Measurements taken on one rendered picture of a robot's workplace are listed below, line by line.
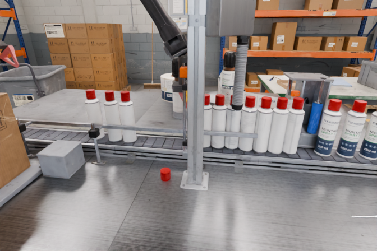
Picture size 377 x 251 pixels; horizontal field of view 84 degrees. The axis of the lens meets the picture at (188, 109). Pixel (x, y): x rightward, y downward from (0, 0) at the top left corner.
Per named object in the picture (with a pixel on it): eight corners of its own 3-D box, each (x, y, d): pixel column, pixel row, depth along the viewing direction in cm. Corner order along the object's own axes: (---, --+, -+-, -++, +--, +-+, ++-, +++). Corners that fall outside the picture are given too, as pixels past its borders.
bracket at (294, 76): (320, 75, 81) (320, 72, 81) (334, 81, 71) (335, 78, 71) (283, 74, 83) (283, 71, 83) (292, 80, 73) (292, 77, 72)
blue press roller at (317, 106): (311, 139, 82) (321, 99, 76) (315, 144, 79) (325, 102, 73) (303, 139, 82) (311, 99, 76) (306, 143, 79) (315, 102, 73)
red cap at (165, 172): (164, 173, 74) (163, 165, 72) (172, 176, 72) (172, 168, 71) (158, 179, 71) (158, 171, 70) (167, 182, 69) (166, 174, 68)
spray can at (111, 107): (124, 136, 88) (118, 89, 81) (119, 143, 83) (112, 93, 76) (113, 135, 89) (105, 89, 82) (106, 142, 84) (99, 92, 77)
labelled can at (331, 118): (326, 150, 78) (340, 97, 71) (332, 158, 74) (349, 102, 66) (311, 149, 79) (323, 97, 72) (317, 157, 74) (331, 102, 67)
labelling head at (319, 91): (306, 133, 91) (320, 73, 81) (320, 149, 79) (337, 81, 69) (272, 131, 92) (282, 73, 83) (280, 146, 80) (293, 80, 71)
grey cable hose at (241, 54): (242, 107, 66) (248, 35, 58) (243, 111, 62) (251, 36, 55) (230, 106, 66) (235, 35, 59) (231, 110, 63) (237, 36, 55)
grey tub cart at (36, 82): (35, 117, 332) (17, 55, 297) (78, 114, 344) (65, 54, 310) (0, 145, 251) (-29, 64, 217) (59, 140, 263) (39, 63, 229)
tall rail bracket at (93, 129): (110, 154, 85) (104, 116, 79) (101, 164, 78) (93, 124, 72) (102, 153, 85) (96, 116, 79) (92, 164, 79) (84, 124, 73)
